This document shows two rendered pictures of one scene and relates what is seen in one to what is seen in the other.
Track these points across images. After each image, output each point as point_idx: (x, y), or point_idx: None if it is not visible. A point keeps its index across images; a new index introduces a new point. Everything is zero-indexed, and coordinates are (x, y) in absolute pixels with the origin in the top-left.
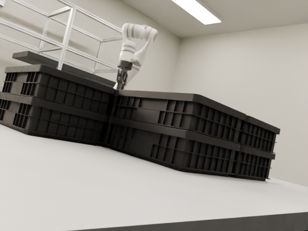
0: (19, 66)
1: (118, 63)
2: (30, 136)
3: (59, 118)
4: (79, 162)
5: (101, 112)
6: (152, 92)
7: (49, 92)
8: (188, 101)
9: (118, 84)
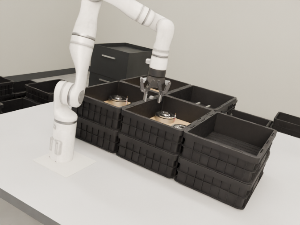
0: (268, 144)
1: (164, 73)
2: (264, 171)
3: None
4: (284, 150)
5: (217, 132)
6: (227, 104)
7: (261, 143)
8: None
9: (161, 96)
